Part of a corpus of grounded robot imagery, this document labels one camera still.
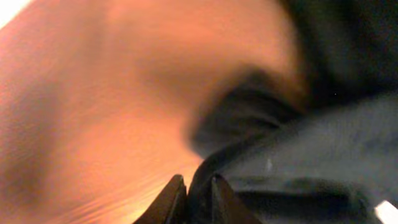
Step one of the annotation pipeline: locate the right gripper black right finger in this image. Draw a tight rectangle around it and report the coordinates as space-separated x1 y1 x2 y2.
211 175 261 224

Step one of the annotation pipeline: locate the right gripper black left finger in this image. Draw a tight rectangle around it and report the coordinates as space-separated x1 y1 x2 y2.
133 175 187 224

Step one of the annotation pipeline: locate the dark green t-shirt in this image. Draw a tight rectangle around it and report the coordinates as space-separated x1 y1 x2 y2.
188 1 397 223

